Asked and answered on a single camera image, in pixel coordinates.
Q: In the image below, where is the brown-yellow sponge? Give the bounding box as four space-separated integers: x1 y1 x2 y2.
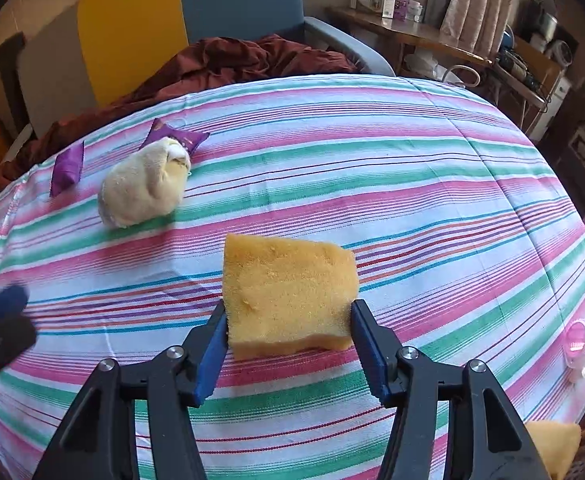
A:
525 420 583 480

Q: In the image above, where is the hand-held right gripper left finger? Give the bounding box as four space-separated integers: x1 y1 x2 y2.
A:
32 300 229 480

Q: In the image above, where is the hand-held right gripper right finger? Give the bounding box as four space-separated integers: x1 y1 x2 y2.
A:
351 299 553 480

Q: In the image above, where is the pink floral curtain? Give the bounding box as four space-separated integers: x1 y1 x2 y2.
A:
439 0 515 58

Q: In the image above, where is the cluttered shelf unit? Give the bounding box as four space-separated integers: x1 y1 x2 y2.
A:
492 0 585 186

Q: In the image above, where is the thick yellow sponge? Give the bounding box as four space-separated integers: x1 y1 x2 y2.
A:
222 232 359 361

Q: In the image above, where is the purple snack packet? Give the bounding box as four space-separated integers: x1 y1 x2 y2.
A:
145 118 209 153
50 141 84 198

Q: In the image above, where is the rolled cream towel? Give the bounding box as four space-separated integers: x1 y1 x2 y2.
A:
97 137 193 230

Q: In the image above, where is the wooden desk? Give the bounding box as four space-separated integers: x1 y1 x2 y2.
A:
327 6 493 76

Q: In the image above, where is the maroon blanket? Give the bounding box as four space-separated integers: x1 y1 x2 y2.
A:
0 34 360 188

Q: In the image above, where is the dark brown panel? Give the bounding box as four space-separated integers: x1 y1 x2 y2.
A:
0 31 28 133

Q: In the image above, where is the tricolour armchair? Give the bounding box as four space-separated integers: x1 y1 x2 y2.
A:
15 0 395 138

